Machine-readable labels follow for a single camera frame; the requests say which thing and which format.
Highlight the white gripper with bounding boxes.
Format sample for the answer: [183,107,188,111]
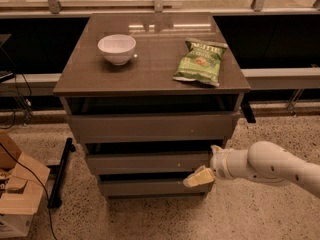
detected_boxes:
[183,145,249,188]

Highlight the black cable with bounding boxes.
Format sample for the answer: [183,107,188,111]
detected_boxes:
[0,142,58,240]

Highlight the grey drawer cabinet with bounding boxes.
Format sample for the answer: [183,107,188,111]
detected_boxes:
[53,12,252,201]

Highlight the grey top drawer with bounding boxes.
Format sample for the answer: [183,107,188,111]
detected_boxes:
[68,112,240,144]

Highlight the green chip bag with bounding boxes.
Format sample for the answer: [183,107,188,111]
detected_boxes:
[173,38,228,87]

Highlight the black metal stand leg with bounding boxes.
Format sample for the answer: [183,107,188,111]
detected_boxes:
[48,138,76,209]

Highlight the white ceramic bowl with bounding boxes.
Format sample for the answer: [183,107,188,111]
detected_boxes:
[97,34,136,65]

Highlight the grey bottom drawer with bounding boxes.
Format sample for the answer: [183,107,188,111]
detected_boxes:
[98,179,213,198]

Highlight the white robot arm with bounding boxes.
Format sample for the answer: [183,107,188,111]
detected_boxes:
[183,141,320,197]

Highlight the black stand leg right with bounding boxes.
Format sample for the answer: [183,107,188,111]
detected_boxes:
[241,97,256,123]

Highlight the grey drawer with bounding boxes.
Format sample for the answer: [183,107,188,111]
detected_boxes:
[68,112,240,144]
[86,151,213,175]
[98,179,213,198]

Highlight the cardboard box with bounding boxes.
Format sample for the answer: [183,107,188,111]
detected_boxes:
[0,132,50,239]

